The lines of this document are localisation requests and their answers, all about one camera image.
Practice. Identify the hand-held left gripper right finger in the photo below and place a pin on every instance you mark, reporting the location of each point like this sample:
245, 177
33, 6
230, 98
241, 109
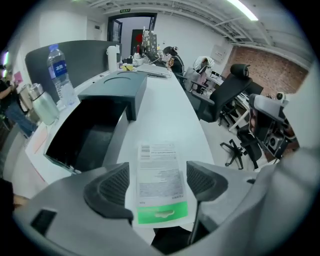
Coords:
205, 182

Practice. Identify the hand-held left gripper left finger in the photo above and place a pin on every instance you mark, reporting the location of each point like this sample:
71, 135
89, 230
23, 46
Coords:
110, 190

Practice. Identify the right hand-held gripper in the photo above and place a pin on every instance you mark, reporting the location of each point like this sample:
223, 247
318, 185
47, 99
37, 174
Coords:
267, 105

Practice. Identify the white and green paper slip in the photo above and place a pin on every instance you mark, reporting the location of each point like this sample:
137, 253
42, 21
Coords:
160, 175

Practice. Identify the dark green drawer box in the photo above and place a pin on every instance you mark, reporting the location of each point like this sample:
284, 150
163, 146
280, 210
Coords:
117, 87

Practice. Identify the black office chair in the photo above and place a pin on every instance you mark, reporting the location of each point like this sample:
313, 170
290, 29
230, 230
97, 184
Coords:
245, 150
202, 72
225, 92

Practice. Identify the ceiling light strip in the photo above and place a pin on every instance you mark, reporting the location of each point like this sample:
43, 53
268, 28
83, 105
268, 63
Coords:
243, 8

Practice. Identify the steel thermos flask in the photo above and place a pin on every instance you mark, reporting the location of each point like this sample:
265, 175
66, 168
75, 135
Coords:
45, 107

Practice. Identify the white laptop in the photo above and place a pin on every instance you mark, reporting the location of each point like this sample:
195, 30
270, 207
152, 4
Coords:
155, 70

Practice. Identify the clear water bottle blue label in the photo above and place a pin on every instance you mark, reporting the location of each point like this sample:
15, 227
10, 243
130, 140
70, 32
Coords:
60, 75

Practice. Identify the dark grey desk divider panel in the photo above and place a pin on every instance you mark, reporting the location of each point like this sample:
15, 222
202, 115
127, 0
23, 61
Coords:
82, 52

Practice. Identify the black door frame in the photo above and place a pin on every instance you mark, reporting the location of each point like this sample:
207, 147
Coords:
110, 27

